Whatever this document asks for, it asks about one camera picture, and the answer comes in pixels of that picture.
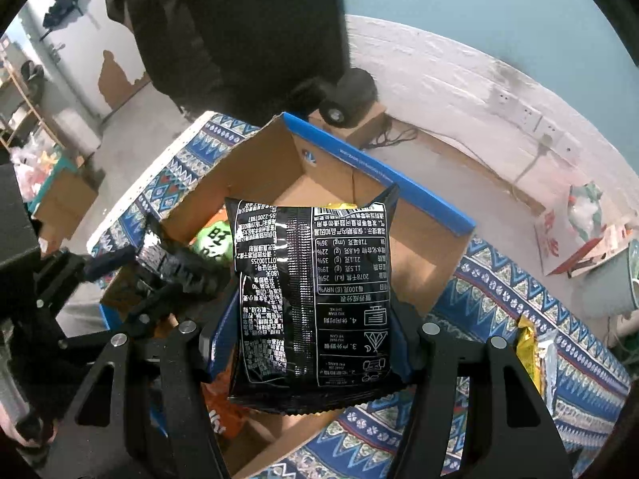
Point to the blue patterned blanket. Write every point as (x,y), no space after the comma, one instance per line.
(499,289)

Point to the clear plastic bag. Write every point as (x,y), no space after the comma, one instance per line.
(585,214)

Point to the white wall socket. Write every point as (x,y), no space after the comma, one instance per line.
(529,114)
(569,145)
(501,100)
(548,129)

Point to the teal cardboard box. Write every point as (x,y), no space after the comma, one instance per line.
(65,199)

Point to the white plastic bags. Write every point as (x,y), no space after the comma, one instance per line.
(35,164)

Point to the small black snack packet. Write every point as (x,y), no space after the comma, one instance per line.
(169,259)

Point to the flat cardboard pieces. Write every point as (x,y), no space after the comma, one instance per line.
(613,245)

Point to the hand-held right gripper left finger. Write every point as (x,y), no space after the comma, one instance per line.
(219,339)

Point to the large black snack packet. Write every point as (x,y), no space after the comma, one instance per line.
(309,284)

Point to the black speaker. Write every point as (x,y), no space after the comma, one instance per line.
(354,90)

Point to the orange packet with green label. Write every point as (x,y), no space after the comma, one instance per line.
(214,242)

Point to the gold snack packet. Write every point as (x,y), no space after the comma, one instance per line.
(342,205)

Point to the long yellow snack packet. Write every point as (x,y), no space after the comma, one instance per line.
(529,354)

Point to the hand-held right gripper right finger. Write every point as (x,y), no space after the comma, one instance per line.
(442,359)

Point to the orange plastic snack packet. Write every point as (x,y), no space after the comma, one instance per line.
(224,409)

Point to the black umbrella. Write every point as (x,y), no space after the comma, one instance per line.
(62,10)

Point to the light blue bin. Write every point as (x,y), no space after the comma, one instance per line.
(615,284)

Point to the silver snack packet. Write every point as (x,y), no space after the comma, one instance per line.
(549,374)

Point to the wooden rack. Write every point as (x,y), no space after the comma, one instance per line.
(20,95)

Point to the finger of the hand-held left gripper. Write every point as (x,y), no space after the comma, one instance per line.
(154,305)
(111,262)

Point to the small brown cardboard box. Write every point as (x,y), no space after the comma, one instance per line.
(364,129)

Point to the dark hanging cloth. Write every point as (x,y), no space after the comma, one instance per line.
(224,35)

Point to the blue cardboard box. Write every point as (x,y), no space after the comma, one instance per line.
(279,159)

